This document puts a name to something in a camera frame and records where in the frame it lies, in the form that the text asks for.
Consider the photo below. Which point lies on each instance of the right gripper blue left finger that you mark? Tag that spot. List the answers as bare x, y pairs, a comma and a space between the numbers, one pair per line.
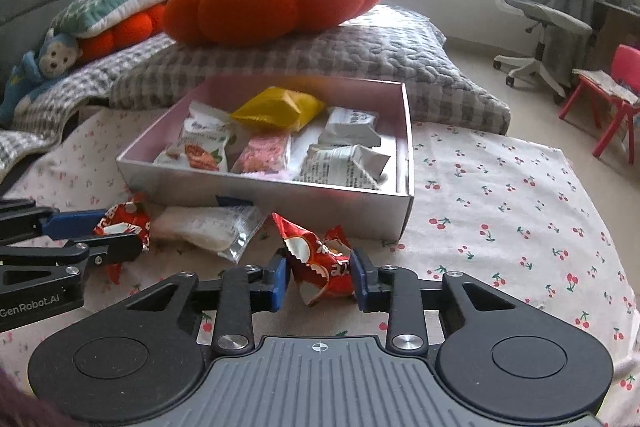
243, 292

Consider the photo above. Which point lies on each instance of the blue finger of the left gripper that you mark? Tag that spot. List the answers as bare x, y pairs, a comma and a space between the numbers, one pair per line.
91, 250
22, 222

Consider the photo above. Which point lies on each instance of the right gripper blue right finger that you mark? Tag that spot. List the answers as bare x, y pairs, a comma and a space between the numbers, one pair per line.
396, 292

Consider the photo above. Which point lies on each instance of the red candy packet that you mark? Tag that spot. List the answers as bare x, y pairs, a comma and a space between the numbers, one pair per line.
320, 264
130, 218

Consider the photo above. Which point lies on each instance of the clear rice cracker packet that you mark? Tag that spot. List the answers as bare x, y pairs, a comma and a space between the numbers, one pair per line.
224, 231

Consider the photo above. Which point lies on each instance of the white text snack packet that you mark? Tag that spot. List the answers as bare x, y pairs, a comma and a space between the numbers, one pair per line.
354, 166

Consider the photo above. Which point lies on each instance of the pink peach oolong snack bar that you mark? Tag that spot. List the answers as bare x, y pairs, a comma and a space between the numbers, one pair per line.
266, 153

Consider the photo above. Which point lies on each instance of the white tomato snack packet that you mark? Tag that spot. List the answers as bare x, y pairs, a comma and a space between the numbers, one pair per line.
202, 142

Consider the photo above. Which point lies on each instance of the white monkey logo snack pack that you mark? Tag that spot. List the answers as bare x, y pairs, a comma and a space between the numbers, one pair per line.
347, 126

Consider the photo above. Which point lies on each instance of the yellow orange snack pouch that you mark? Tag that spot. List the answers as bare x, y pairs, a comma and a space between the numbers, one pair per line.
278, 110

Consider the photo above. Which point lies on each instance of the cherry print cloth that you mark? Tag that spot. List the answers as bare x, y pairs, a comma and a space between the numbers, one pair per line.
511, 213

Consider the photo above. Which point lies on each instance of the pink silver cardboard box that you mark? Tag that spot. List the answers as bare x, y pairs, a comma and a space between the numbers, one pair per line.
369, 214

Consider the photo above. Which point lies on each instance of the blue monkey plush toy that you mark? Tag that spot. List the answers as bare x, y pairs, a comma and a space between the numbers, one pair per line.
38, 72

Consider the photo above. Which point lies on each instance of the small orange pumpkin cushion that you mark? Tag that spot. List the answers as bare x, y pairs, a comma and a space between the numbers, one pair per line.
133, 30

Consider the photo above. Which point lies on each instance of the dark grey sofa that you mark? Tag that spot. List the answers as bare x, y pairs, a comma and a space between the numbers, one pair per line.
22, 28

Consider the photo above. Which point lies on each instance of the green white leaf pillow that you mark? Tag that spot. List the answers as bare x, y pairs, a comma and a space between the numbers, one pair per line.
88, 18

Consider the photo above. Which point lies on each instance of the grey checkered quilt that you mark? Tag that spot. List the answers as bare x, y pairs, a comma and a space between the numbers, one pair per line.
387, 43

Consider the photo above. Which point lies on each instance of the red pink child chair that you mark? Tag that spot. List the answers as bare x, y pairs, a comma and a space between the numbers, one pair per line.
619, 88

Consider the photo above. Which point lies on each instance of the dark desk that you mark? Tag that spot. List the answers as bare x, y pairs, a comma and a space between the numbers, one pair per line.
612, 26

